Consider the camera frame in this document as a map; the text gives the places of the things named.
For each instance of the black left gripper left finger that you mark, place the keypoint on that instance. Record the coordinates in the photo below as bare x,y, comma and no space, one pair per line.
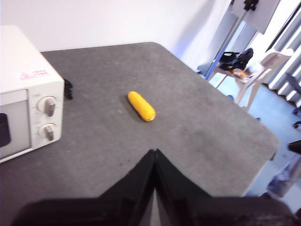
113,209

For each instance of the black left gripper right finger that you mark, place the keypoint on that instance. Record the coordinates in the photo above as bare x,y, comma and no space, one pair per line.
200,209

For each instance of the white glass oven door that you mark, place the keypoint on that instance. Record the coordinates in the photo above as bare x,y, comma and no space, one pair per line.
20,122

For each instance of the white oven knob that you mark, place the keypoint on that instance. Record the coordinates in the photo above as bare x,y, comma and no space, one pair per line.
48,131
48,106

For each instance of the white toaster oven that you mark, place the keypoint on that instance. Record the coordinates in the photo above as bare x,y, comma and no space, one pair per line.
21,56

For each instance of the yellow corn cob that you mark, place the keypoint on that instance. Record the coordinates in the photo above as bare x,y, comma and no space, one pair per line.
142,107

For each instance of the black bag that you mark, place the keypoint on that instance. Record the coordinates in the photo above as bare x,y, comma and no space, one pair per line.
235,60

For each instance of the metal light stand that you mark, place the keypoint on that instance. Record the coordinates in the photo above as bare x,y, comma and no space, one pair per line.
231,33

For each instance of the grey window curtain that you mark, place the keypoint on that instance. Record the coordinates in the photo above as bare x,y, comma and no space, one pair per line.
291,47

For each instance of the white light panel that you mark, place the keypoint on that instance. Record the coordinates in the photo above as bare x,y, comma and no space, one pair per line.
261,14

